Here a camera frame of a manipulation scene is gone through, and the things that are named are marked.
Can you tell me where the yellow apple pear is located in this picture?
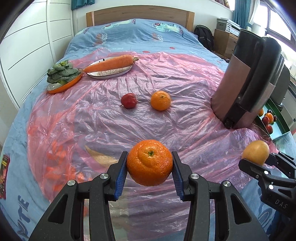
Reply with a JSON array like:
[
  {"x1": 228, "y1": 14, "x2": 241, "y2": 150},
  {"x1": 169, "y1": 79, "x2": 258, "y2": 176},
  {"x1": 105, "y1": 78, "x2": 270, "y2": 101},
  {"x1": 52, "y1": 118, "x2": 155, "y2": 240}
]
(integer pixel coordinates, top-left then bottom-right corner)
[{"x1": 241, "y1": 140, "x2": 270, "y2": 166}]

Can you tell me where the red apple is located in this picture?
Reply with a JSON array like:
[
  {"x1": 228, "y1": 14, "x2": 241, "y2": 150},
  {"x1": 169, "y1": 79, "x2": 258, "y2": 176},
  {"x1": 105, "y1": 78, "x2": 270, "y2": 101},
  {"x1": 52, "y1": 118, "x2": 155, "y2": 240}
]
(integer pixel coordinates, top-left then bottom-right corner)
[
  {"x1": 261, "y1": 116, "x2": 269, "y2": 126},
  {"x1": 121, "y1": 93, "x2": 137, "y2": 109},
  {"x1": 265, "y1": 125, "x2": 273, "y2": 135}
]

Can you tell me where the red apple front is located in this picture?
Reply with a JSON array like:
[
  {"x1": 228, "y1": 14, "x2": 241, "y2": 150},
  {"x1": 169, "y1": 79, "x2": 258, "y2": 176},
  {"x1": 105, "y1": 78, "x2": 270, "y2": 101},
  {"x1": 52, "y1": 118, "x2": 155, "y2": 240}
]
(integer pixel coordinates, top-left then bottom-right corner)
[{"x1": 261, "y1": 116, "x2": 269, "y2": 126}]

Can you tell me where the orange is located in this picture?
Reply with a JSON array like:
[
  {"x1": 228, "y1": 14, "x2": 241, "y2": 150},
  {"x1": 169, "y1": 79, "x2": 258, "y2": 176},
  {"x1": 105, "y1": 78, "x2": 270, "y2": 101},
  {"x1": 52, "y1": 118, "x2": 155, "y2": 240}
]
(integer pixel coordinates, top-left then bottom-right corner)
[
  {"x1": 258, "y1": 108, "x2": 264, "y2": 117},
  {"x1": 265, "y1": 113, "x2": 274, "y2": 124}
]

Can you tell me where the mandarin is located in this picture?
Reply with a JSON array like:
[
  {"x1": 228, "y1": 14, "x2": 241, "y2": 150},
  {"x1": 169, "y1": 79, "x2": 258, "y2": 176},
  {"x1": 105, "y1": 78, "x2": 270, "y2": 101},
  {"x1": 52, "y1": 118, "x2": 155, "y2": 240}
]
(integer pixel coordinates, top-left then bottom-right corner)
[
  {"x1": 126, "y1": 140, "x2": 173, "y2": 186},
  {"x1": 151, "y1": 91, "x2": 171, "y2": 111}
]

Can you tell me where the red apple back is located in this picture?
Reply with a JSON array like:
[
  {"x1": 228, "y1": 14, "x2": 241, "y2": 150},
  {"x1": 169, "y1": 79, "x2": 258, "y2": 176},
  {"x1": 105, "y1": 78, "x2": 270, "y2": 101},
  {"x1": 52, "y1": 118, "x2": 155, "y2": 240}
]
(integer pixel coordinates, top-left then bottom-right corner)
[{"x1": 121, "y1": 93, "x2": 137, "y2": 109}]

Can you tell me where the green metal tray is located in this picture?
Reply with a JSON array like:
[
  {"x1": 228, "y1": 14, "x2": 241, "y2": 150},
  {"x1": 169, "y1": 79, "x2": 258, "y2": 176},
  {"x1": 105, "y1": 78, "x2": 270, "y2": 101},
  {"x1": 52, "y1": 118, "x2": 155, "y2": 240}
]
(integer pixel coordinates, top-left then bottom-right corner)
[{"x1": 254, "y1": 99, "x2": 290, "y2": 141}]

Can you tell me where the pink plastic sheet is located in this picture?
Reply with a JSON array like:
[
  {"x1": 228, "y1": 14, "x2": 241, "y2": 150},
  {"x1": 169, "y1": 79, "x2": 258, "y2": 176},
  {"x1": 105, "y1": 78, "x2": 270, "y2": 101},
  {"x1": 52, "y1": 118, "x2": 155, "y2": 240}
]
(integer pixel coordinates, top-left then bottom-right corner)
[{"x1": 27, "y1": 52, "x2": 274, "y2": 232}]

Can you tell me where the grey office chair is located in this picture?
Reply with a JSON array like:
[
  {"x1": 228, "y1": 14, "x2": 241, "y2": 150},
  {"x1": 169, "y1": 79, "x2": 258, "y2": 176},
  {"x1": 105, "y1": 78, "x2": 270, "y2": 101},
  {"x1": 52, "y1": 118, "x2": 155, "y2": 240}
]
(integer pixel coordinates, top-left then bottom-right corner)
[{"x1": 270, "y1": 64, "x2": 290, "y2": 111}]

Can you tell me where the red snack packet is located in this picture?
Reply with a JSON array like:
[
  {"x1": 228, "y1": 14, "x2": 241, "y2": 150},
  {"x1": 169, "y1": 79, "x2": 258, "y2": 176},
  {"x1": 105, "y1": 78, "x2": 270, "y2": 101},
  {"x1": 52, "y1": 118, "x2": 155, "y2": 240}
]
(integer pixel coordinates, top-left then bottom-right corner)
[{"x1": 0, "y1": 155, "x2": 10, "y2": 200}]

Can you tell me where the electric kettle steel black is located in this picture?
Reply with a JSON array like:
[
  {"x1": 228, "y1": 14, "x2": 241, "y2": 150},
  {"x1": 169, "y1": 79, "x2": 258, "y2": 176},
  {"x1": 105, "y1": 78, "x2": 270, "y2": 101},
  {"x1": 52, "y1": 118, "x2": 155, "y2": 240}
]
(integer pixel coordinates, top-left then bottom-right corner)
[{"x1": 211, "y1": 29, "x2": 284, "y2": 129}]

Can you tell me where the orange shallow dish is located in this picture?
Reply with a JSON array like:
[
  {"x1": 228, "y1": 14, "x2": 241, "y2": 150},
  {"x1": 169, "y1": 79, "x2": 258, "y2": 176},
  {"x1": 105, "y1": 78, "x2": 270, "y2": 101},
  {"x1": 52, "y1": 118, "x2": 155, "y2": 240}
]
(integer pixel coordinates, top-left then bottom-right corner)
[{"x1": 47, "y1": 73, "x2": 83, "y2": 94}]

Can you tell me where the green bok choy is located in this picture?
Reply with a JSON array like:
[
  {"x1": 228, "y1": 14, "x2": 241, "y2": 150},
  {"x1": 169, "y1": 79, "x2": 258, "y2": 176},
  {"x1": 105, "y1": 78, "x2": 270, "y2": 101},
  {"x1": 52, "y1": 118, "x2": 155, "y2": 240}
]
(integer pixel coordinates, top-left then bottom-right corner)
[{"x1": 47, "y1": 60, "x2": 82, "y2": 84}]

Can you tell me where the large plush carrot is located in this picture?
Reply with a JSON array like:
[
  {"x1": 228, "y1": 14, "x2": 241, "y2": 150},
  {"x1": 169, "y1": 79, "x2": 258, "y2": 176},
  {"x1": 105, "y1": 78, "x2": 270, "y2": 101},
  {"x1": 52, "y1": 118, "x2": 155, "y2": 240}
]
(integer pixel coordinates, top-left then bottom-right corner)
[{"x1": 83, "y1": 55, "x2": 139, "y2": 73}]

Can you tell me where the wooden drawer cabinet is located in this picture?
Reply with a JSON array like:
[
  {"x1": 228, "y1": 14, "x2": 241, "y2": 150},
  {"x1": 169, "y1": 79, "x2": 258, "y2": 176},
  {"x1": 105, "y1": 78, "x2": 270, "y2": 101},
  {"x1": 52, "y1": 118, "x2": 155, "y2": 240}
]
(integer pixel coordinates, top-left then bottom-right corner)
[{"x1": 214, "y1": 29, "x2": 238, "y2": 59}]

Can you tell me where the black backpack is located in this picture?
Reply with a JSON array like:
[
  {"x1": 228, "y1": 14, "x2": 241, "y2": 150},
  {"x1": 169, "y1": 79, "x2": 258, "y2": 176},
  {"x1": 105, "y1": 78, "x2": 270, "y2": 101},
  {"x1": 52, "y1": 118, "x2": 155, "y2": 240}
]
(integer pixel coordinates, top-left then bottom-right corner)
[{"x1": 194, "y1": 25, "x2": 214, "y2": 51}]

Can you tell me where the white printer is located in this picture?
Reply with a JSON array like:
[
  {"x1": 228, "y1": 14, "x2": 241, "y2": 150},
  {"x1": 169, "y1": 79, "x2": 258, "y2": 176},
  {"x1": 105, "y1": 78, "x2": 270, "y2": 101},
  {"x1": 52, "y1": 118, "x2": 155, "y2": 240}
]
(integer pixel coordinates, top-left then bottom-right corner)
[{"x1": 216, "y1": 18, "x2": 241, "y2": 37}]

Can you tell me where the teal curtain right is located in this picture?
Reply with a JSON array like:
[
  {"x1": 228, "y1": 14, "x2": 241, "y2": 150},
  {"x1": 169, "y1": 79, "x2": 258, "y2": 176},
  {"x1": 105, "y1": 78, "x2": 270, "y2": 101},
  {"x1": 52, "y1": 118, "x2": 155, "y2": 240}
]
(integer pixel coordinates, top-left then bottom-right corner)
[{"x1": 233, "y1": 0, "x2": 252, "y2": 29}]

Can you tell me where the teal curtain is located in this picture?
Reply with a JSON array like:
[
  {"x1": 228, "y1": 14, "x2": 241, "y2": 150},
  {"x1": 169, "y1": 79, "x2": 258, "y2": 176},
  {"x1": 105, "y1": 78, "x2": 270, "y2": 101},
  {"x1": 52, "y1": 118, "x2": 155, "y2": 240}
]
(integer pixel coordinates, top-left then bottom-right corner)
[
  {"x1": 71, "y1": 0, "x2": 95, "y2": 10},
  {"x1": 233, "y1": 0, "x2": 252, "y2": 29}
]

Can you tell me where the white wardrobe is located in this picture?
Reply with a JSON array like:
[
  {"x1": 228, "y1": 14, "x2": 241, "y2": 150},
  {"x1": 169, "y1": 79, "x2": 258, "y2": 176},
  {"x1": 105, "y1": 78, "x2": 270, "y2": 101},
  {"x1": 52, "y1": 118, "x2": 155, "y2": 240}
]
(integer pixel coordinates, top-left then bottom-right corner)
[{"x1": 1, "y1": 1, "x2": 74, "y2": 108}]

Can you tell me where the wooden headboard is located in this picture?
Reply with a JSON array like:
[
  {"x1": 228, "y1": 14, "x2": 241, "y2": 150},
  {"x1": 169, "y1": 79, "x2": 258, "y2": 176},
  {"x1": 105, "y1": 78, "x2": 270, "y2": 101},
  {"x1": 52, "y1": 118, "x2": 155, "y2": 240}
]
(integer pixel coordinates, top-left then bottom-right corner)
[{"x1": 86, "y1": 5, "x2": 195, "y2": 32}]

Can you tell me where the row of books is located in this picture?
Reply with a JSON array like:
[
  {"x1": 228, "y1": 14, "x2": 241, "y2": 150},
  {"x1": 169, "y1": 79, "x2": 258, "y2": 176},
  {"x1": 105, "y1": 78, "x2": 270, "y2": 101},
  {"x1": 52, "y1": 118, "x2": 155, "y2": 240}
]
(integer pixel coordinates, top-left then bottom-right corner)
[{"x1": 214, "y1": 0, "x2": 230, "y2": 8}]

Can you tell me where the teal curtain left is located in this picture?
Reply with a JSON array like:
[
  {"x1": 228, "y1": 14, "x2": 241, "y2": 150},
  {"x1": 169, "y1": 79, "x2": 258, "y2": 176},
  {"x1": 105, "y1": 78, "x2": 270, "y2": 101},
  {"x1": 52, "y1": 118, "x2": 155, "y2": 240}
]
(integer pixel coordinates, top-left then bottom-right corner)
[{"x1": 71, "y1": 0, "x2": 95, "y2": 10}]

